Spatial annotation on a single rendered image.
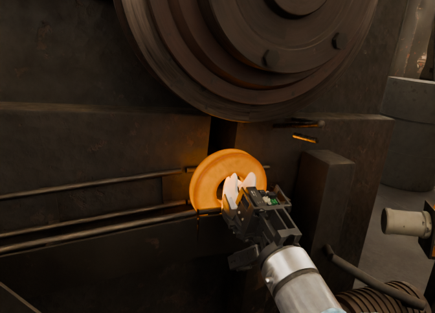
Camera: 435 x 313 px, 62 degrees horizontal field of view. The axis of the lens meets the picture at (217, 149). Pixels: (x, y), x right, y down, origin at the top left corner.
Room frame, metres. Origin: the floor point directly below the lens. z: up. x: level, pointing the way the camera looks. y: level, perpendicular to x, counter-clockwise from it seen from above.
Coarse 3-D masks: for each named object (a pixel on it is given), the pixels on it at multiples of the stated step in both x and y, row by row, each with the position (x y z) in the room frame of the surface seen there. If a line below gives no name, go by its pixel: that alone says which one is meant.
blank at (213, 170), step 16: (208, 160) 0.64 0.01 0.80; (224, 160) 0.64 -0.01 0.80; (240, 160) 0.65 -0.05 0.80; (256, 160) 0.67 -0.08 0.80; (192, 176) 0.65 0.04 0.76; (208, 176) 0.63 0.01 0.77; (224, 176) 0.64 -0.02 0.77; (240, 176) 0.66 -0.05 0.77; (256, 176) 0.67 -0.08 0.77; (192, 192) 0.63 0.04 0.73; (208, 192) 0.63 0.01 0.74
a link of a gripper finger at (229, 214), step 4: (224, 196) 0.61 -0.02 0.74; (224, 200) 0.61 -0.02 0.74; (224, 204) 0.60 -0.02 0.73; (228, 204) 0.59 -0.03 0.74; (224, 208) 0.58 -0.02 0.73; (228, 208) 0.58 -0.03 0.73; (224, 212) 0.57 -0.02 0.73; (228, 212) 0.57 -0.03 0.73; (232, 212) 0.57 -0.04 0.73; (224, 216) 0.57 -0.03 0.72; (228, 216) 0.56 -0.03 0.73; (232, 216) 0.56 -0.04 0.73; (228, 220) 0.56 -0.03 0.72; (232, 220) 0.56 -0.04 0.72; (228, 224) 0.56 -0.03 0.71; (232, 224) 0.55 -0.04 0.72; (232, 228) 0.55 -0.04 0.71; (236, 228) 0.56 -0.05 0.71
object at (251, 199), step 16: (240, 192) 0.55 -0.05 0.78; (256, 192) 0.55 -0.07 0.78; (272, 192) 0.57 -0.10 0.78; (240, 208) 0.56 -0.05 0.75; (256, 208) 0.51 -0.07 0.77; (272, 208) 0.52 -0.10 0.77; (288, 208) 0.54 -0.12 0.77; (240, 224) 0.54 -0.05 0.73; (256, 224) 0.53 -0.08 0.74; (272, 224) 0.52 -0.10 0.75; (288, 224) 0.51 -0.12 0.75; (256, 240) 0.52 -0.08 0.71; (272, 240) 0.48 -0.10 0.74; (288, 240) 0.49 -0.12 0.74
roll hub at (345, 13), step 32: (224, 0) 0.51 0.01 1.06; (256, 0) 0.54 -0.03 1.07; (288, 0) 0.54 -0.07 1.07; (320, 0) 0.56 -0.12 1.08; (352, 0) 0.60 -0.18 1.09; (224, 32) 0.51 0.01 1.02; (256, 32) 0.54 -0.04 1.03; (288, 32) 0.56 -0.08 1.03; (320, 32) 0.59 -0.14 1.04; (352, 32) 0.60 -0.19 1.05; (256, 64) 0.53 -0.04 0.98; (288, 64) 0.55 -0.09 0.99; (320, 64) 0.58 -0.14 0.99
